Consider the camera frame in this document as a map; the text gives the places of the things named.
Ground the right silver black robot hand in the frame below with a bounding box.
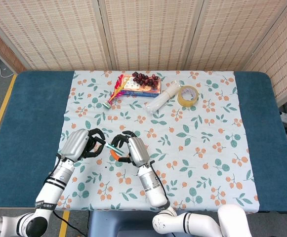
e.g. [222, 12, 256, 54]
[110, 131, 151, 166]

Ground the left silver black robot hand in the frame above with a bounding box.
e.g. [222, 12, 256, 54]
[60, 128, 107, 163]

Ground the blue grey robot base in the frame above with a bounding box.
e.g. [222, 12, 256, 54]
[87, 210, 195, 237]

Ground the floral print tablecloth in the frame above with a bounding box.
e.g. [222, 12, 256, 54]
[46, 70, 260, 214]

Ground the blue felt table cover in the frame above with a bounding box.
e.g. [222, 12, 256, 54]
[0, 71, 287, 213]

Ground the colourful flat cardboard box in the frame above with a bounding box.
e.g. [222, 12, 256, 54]
[120, 75, 163, 98]

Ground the red yellow feather shuttlecock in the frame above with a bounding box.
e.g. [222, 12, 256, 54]
[103, 74, 125, 110]

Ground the clear packing tape roll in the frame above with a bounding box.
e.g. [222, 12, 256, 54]
[177, 85, 200, 108]

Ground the dark red grape bunch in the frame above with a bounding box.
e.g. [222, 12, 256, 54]
[132, 71, 160, 88]

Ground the yellow floor tape strip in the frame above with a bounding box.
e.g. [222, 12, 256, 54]
[58, 211, 70, 237]
[0, 74, 18, 160]

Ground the white cable tie bundle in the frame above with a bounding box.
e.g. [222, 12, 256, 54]
[146, 80, 183, 115]

